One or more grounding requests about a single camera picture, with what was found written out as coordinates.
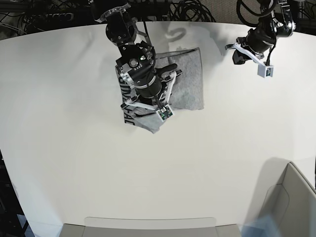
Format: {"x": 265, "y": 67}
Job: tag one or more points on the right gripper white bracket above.
{"x": 152, "y": 87}

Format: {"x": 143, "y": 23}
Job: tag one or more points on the grey T-shirt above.
{"x": 187, "y": 92}

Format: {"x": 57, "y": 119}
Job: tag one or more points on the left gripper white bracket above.
{"x": 256, "y": 46}

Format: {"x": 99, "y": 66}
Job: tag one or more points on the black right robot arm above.
{"x": 134, "y": 45}

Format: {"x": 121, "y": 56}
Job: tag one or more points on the grey bin right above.
{"x": 289, "y": 208}

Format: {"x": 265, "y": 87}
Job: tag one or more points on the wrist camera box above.
{"x": 265, "y": 70}
{"x": 165, "y": 113}

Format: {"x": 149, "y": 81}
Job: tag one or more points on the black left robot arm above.
{"x": 274, "y": 21}

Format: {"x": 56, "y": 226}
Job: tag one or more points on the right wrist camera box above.
{"x": 165, "y": 113}

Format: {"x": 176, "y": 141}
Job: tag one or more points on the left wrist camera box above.
{"x": 265, "y": 70}

